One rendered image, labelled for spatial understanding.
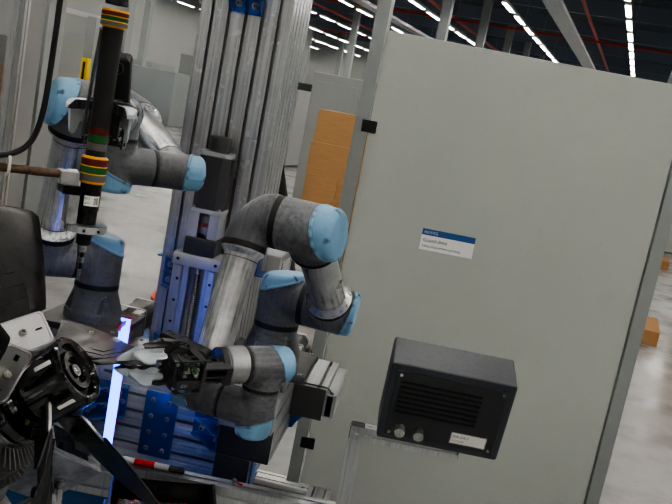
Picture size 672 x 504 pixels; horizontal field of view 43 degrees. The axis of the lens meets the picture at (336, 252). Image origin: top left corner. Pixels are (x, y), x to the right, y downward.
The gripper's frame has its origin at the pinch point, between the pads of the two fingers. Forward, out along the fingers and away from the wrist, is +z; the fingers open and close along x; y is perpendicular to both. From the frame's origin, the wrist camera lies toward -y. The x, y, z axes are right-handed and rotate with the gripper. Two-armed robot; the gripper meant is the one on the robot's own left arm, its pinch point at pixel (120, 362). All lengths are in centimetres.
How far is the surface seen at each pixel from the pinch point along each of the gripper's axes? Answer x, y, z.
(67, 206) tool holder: -29.6, 1.9, 15.1
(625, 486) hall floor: 130, -99, -339
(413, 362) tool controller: -7, 16, -56
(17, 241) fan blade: -19.4, -8.6, 19.3
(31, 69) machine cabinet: 16, -472, -98
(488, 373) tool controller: -8, 24, -69
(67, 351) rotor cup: -8.3, 12.2, 14.6
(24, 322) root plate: -9.6, 3.7, 19.6
